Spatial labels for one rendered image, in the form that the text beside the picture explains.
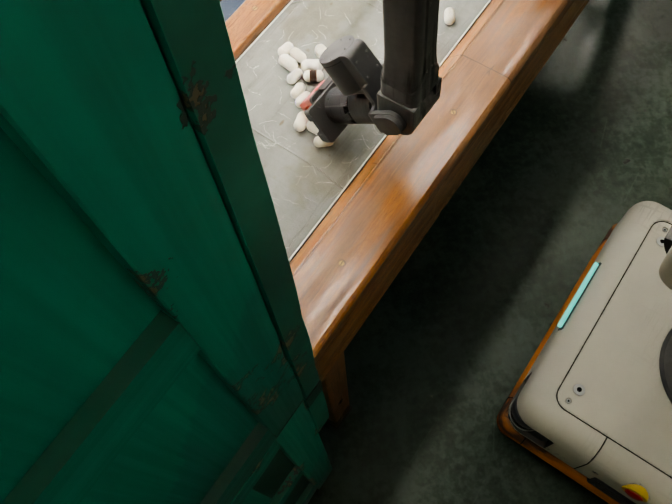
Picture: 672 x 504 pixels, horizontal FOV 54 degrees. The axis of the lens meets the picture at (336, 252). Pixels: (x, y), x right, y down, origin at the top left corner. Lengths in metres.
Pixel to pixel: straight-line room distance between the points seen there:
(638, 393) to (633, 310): 0.18
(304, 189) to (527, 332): 0.90
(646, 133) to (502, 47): 1.02
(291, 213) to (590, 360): 0.75
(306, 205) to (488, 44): 0.42
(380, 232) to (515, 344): 0.85
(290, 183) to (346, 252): 0.16
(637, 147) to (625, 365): 0.80
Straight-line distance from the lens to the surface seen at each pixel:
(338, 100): 0.99
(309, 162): 1.07
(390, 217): 0.99
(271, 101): 1.14
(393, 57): 0.83
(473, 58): 1.17
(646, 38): 2.36
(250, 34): 1.21
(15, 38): 0.21
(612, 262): 1.59
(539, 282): 1.83
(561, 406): 1.45
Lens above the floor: 1.65
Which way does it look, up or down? 66 degrees down
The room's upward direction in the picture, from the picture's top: 5 degrees counter-clockwise
